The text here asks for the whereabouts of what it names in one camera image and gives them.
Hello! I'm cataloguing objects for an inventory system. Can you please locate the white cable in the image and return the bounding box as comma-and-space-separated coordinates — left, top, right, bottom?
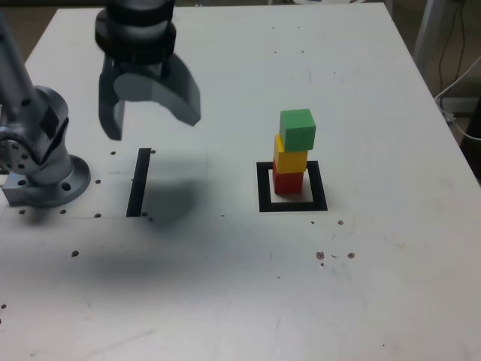
434, 55, 481, 142

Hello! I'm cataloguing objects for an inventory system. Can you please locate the black tape strip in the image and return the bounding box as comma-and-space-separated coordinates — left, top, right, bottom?
126, 147, 152, 218

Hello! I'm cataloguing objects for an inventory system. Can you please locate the black tape square outline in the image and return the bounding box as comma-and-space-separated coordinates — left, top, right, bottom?
256, 160, 328, 213

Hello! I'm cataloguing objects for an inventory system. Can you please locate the yellow cube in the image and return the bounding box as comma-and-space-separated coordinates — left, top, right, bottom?
273, 134, 309, 174

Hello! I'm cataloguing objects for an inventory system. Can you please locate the black hanging cable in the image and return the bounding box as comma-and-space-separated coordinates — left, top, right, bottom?
437, 0, 469, 95

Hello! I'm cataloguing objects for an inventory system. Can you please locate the white furniture leg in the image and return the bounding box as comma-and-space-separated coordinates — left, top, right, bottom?
413, 0, 450, 72

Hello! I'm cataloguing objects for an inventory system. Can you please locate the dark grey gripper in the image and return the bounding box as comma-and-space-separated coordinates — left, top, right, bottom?
97, 53, 203, 142

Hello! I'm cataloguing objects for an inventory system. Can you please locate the green cube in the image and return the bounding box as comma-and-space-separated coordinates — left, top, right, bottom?
279, 108, 317, 153

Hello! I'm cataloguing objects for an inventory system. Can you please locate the red cube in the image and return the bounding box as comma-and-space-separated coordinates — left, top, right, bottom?
271, 160, 304, 196

